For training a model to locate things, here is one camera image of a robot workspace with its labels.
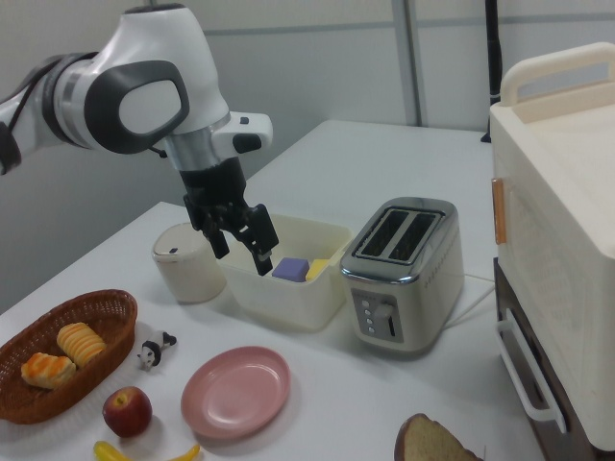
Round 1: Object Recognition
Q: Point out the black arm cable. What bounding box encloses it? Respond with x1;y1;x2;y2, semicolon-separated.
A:
0;55;63;177

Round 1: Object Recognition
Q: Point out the cream plastic rectangular bin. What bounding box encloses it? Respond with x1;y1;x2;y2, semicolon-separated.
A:
216;213;355;333

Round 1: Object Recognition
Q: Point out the long striped bread roll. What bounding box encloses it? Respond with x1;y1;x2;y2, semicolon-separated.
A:
56;322;108;369

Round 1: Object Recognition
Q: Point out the cream lidded canister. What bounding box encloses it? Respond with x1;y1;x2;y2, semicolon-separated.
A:
152;222;228;303

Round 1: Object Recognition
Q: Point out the white toaster power cord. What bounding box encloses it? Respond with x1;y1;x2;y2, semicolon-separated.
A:
444;272;497;332

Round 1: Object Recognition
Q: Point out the white oven appliance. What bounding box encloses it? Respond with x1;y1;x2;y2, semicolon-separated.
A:
493;256;615;461

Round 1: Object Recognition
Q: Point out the yellow banana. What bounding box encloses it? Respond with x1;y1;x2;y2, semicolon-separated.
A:
92;440;202;461

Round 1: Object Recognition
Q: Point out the brown wicker oval basket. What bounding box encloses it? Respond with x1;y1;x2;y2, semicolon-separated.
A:
0;288;139;425

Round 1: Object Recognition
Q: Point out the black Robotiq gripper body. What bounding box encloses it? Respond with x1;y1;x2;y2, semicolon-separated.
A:
178;157;252;215

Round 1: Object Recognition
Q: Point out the yellow foam cube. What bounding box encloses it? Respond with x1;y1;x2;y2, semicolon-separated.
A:
305;258;332;282

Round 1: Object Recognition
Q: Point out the black background pole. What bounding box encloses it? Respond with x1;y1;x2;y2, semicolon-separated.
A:
481;0;504;144

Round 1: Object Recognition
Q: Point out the red apple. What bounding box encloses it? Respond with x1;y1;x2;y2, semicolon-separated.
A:
102;386;154;439

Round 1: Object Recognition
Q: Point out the pink plate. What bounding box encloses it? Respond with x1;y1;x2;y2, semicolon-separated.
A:
180;346;291;441

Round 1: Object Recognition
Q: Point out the orange strip on bread box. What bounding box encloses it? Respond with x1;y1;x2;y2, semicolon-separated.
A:
490;177;507;244

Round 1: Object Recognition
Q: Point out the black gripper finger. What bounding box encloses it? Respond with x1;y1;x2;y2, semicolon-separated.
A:
184;194;232;261
226;203;282;279

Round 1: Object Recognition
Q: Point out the cream chrome two-slot toaster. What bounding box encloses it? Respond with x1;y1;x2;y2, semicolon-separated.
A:
339;196;465;357

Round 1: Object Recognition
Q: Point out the brown bread slice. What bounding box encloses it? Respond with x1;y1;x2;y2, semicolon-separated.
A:
394;412;484;461

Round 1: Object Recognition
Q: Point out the purple foam cube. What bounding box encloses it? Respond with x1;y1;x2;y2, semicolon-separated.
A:
271;256;310;284

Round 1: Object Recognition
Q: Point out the orange glazed bread bun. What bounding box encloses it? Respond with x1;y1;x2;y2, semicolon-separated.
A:
20;352;78;391

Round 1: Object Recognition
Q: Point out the small panda figurine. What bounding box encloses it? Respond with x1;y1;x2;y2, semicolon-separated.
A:
136;330;178;372

